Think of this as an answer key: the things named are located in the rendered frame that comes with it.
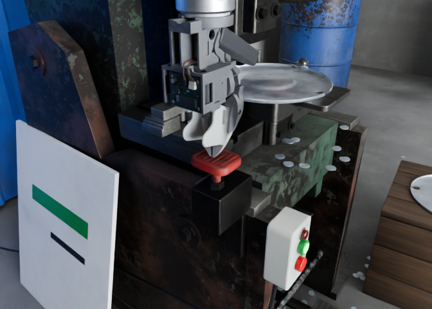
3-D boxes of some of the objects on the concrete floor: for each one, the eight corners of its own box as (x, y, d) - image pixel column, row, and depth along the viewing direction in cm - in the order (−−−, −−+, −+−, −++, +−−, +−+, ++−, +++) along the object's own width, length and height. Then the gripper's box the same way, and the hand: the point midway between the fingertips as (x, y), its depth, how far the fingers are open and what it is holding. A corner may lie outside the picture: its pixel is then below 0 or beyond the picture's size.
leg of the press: (272, 407, 98) (312, 61, 57) (247, 448, 90) (274, 79, 49) (66, 254, 148) (9, 11, 107) (38, 272, 140) (-35, 16, 99)
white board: (103, 370, 106) (115, 173, 88) (20, 282, 135) (16, 120, 116) (107, 368, 107) (119, 172, 89) (23, 281, 136) (20, 119, 117)
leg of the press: (347, 281, 135) (404, 18, 94) (335, 302, 127) (391, 25, 86) (163, 193, 185) (148, -3, 144) (146, 203, 177) (125, -1, 136)
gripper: (152, 15, 47) (162, 163, 57) (209, 22, 42) (210, 183, 52) (197, 8, 53) (199, 142, 63) (251, 13, 48) (245, 158, 58)
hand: (216, 147), depth 59 cm, fingers closed
